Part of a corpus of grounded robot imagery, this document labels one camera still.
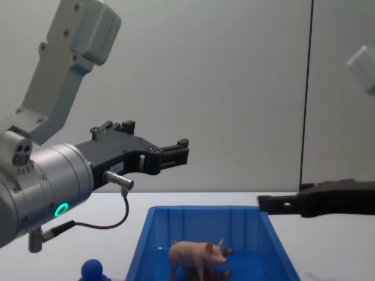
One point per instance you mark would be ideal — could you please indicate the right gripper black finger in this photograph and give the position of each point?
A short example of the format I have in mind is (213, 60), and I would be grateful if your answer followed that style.
(278, 205)

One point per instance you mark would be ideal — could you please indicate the blue plastic bin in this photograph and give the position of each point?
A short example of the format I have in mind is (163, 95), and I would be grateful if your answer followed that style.
(152, 251)

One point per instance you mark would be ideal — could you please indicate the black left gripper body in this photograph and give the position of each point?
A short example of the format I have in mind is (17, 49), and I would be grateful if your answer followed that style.
(123, 149)

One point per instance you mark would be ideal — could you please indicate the pink toy pig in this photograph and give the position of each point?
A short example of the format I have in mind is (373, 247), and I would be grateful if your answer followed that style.
(190, 253)

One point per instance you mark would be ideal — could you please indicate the brown toy animal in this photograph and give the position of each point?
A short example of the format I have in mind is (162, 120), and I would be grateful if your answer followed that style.
(222, 274)

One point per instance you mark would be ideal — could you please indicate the blue toy figure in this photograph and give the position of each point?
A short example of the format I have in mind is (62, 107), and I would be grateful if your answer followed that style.
(93, 267)

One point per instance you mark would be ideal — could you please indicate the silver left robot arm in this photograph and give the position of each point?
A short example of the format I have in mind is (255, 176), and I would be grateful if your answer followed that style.
(55, 175)

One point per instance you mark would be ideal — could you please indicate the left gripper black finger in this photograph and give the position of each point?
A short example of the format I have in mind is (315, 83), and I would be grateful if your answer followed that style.
(175, 155)
(115, 128)

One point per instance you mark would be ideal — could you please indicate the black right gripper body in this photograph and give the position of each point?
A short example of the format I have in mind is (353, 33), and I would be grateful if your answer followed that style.
(337, 199)

